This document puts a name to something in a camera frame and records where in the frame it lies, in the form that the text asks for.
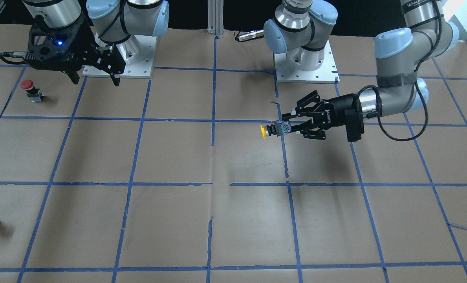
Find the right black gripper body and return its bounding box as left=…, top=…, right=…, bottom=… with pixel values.
left=24, top=16, right=96, bottom=76

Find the red push button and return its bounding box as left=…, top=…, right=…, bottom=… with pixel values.
left=20, top=79, right=43, bottom=103

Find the yellow push button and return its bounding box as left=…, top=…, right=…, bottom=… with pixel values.
left=260, top=120, right=292, bottom=139

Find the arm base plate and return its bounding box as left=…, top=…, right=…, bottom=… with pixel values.
left=82, top=33, right=157, bottom=79
left=273, top=41, right=341, bottom=84

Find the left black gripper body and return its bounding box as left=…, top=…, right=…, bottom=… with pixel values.
left=320, top=94, right=364, bottom=142

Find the aluminium frame post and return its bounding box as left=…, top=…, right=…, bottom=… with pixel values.
left=207, top=0, right=224, bottom=37

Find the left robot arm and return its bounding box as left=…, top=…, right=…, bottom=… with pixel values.
left=260, top=0, right=459, bottom=142

